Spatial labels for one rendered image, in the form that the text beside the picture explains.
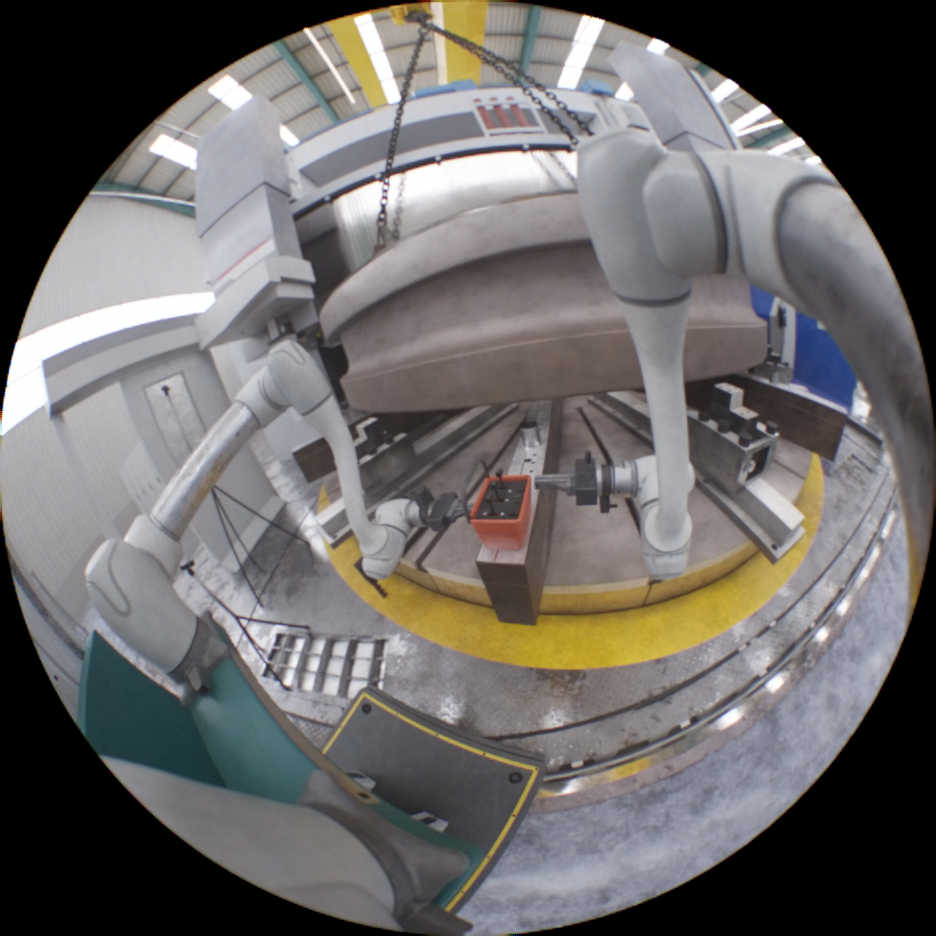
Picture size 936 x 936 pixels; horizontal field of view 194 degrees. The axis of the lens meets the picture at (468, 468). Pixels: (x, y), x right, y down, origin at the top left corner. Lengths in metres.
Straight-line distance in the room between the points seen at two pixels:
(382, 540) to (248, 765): 0.67
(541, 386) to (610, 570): 0.82
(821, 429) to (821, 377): 3.04
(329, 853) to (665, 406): 0.56
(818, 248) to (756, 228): 0.08
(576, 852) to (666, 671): 0.84
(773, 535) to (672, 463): 1.07
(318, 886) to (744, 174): 0.50
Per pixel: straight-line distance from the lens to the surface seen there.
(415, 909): 0.33
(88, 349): 3.17
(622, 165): 0.28
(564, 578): 1.15
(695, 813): 1.44
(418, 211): 4.63
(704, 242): 0.29
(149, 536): 0.73
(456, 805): 0.99
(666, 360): 0.39
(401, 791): 1.05
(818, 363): 5.53
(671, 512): 0.50
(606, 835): 1.34
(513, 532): 0.69
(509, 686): 1.30
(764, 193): 0.26
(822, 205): 0.21
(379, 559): 0.84
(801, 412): 2.51
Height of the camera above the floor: 1.25
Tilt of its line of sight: 29 degrees down
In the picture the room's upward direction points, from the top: 17 degrees counter-clockwise
